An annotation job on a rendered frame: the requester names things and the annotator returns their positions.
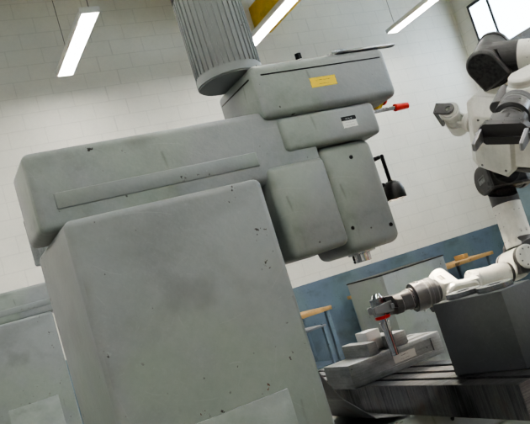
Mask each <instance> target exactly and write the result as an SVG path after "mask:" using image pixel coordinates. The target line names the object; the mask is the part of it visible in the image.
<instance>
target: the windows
mask: <svg viewBox="0 0 530 424"><path fill-rule="evenodd" d="M466 8H467V10H468V13H469V16H470V19H471V22H472V25H473V27H474V31H475V33H476V36H477V39H478V41H479V40H480V38H481V37H482V36H483V35H484V34H486V33H488V32H491V31H497V32H501V33H503V34H504V35H505V36H506V37H507V38H508V39H510V38H512V37H513V36H515V35H517V34H519V33H520V32H522V31H523V30H525V29H527V28H528V27H530V0H474V1H473V2H472V3H471V4H469V5H468V6H467V7H466Z"/></svg>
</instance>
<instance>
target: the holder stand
mask: <svg viewBox="0 0 530 424"><path fill-rule="evenodd" d="M445 296H446V300H444V301H441V302H439V303H436V304H434V305H433V308H434V310H435V313H436V316H437V321H438V324H439V326H440V329H441V332H442V334H443V339H444V341H445V344H446V347H447V350H448V354H449V357H450V359H451V362H452V365H453V369H454V372H455V374H456V375H461V374H479V373H489V372H498V371H507V370H517V369H526V368H530V279H526V280H522V281H518V282H514V283H513V280H512V278H508V279H503V280H500V281H496V282H494V283H490V284H486V285H483V286H480V285H477V286H473V287H469V288H466V289H461V290H458V291H454V292H452V293H450V294H446V295H445Z"/></svg>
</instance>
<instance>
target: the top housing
mask: <svg viewBox="0 0 530 424"><path fill-rule="evenodd" d="M394 93H395V90H394V87H393V84H392V81H391V79H390V75H389V72H388V69H387V66H386V64H385V61H384V57H383V54H382V52H381V51H380V50H363V51H357V52H351V53H345V54H339V55H333V56H322V57H316V58H310V59H304V60H297V61H286V62H280V63H274V64H268V65H262V66H253V67H251V68H250V69H248V71H247V72H246V73H245V74H244V75H243V76H242V77H241V78H240V79H239V80H238V81H237V82H236V83H235V84H234V85H233V86H232V87H231V88H230V89H229V90H228V92H227V93H226V94H225V95H224V96H223V97H222V98H221V100H220V106H221V109H222V112H223V115H224V117H225V119H231V118H235V117H241V116H245V115H250V114H260V115H261V116H262V117H263V118H264V119H266V120H271V119H280V118H285V117H289V116H294V115H299V114H310V113H314V112H320V111H324V110H329V109H337V108H342V107H347V106H352V105H356V104H361V103H370V104H371V105H372V106H373V109H375V108H376V107H378V106H380V104H382V103H384V102H385V101H387V100H388V99H390V98H392V97H393V96H394Z"/></svg>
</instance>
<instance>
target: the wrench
mask: <svg viewBox="0 0 530 424"><path fill-rule="evenodd" d="M394 45H395V43H393V44H386V45H375V46H368V47H362V48H356V49H350V50H344V49H339V50H332V51H331V54H328V55H326V56H333V55H339V54H345V53H351V52H357V51H363V50H379V49H385V48H391V47H393V46H394ZM334 53H335V54H334Z"/></svg>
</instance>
